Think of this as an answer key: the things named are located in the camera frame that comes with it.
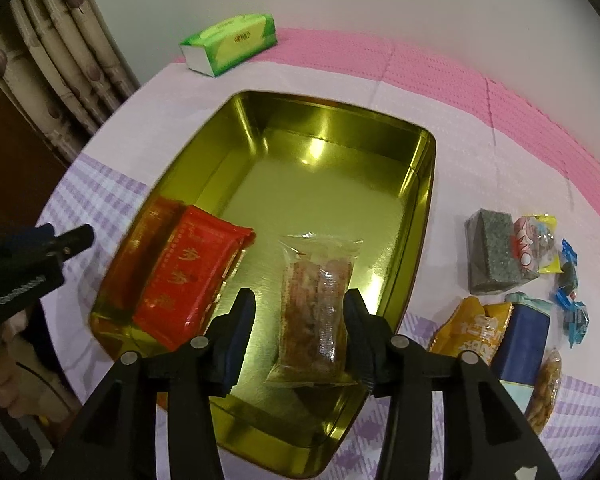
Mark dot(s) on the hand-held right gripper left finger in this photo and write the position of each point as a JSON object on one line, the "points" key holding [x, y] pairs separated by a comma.
{"points": [[237, 332]]}

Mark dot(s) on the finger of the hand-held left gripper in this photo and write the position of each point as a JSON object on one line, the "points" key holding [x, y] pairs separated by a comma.
{"points": [[75, 240]]}

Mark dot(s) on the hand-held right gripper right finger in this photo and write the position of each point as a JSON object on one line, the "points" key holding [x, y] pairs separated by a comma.
{"points": [[356, 332]]}

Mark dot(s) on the clear pastry packet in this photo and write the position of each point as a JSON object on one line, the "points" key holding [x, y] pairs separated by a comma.
{"points": [[312, 300]]}

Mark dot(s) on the red snack packet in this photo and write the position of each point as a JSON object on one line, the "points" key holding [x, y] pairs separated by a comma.
{"points": [[190, 270]]}

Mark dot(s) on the orange snack packet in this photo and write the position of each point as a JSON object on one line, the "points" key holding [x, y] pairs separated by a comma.
{"points": [[472, 330]]}

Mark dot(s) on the gold tin box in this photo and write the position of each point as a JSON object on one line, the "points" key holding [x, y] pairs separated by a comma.
{"points": [[290, 195]]}

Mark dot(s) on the grey sesame block packet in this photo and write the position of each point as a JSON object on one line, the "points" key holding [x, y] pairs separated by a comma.
{"points": [[497, 250]]}

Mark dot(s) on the blue tissue pack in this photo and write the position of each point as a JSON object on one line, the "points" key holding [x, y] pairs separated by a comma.
{"points": [[522, 340]]}

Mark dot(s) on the clear peanut packet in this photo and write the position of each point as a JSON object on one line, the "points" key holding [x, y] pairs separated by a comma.
{"points": [[545, 390]]}

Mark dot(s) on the blue candy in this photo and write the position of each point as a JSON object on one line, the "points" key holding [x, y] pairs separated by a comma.
{"points": [[567, 265], [577, 320]]}

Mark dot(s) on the person's left hand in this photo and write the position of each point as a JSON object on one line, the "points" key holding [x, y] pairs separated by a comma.
{"points": [[5, 387]]}

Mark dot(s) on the brown wooden cabinet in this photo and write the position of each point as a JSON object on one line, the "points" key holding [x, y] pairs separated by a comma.
{"points": [[10, 160]]}

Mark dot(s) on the beige patterned curtain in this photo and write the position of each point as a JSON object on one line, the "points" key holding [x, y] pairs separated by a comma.
{"points": [[55, 60]]}

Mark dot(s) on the red and yellow candy packet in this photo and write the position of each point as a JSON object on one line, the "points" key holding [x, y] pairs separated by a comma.
{"points": [[530, 240]]}

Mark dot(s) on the pink and purple checked tablecloth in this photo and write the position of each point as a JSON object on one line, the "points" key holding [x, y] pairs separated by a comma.
{"points": [[455, 125]]}

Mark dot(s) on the green tissue box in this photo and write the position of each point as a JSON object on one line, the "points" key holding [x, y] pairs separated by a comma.
{"points": [[235, 40]]}

